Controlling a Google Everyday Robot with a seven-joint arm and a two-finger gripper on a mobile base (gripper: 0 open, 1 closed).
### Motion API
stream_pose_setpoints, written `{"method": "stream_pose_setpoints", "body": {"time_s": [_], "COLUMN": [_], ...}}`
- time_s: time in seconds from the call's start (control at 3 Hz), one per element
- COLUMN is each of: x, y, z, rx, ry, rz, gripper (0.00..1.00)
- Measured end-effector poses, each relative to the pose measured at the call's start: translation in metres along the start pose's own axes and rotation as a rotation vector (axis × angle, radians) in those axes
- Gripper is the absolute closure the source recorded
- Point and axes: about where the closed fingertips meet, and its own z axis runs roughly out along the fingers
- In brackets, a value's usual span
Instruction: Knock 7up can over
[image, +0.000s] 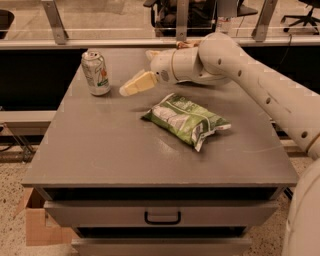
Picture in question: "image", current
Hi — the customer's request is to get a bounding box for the cardboard box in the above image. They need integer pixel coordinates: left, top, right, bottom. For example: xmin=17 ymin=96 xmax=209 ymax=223
xmin=14 ymin=188 xmax=78 ymax=246

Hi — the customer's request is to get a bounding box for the black drawer handle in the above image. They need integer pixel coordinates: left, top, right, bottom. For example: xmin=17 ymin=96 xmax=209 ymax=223
xmin=144 ymin=211 xmax=182 ymax=225

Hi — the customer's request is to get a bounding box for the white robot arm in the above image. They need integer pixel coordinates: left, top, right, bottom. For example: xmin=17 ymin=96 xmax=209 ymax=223
xmin=119 ymin=32 xmax=320 ymax=256

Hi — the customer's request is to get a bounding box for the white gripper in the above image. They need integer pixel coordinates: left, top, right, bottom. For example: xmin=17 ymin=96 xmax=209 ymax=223
xmin=119 ymin=47 xmax=211 ymax=96

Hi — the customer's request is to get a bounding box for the grey drawer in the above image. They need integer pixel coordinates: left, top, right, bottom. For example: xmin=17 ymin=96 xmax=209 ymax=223
xmin=71 ymin=238 xmax=251 ymax=256
xmin=44 ymin=200 xmax=277 ymax=228

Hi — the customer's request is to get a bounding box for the black office chair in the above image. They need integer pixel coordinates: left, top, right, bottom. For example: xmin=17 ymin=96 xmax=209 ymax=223
xmin=281 ymin=0 xmax=320 ymax=35

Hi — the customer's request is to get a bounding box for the silver 7up soda can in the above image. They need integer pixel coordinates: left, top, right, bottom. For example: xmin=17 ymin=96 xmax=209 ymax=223
xmin=81 ymin=51 xmax=110 ymax=96

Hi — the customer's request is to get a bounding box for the dark chair behind glass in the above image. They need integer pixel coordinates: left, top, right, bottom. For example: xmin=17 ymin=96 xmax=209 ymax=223
xmin=143 ymin=0 xmax=258 ymax=37

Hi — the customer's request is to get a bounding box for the upper grey drawer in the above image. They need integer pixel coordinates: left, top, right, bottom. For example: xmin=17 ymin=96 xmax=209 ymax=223
xmin=44 ymin=200 xmax=277 ymax=228

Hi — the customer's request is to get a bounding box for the brown Late July chip bag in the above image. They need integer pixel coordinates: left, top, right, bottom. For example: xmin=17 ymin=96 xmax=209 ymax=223
xmin=176 ymin=40 xmax=201 ymax=49

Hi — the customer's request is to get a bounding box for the lower grey drawer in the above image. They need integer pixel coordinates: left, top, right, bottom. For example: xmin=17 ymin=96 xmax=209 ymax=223
xmin=71 ymin=238 xmax=251 ymax=256

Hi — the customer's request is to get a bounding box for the grey metal railing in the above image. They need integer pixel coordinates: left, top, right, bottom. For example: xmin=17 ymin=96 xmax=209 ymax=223
xmin=0 ymin=0 xmax=320 ymax=48

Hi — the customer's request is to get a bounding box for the green chip bag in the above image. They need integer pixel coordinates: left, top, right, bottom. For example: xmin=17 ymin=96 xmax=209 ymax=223
xmin=142 ymin=93 xmax=231 ymax=152

